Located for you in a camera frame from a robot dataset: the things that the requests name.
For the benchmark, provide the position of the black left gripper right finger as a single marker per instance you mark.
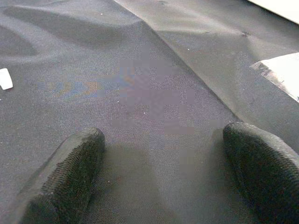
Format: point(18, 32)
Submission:
point(268, 177)

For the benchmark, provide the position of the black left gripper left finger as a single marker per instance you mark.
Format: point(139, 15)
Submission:
point(63, 177)

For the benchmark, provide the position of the small white paper scrap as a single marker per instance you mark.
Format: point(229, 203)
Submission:
point(5, 79)

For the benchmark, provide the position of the black table cloth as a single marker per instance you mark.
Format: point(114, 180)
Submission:
point(140, 46)

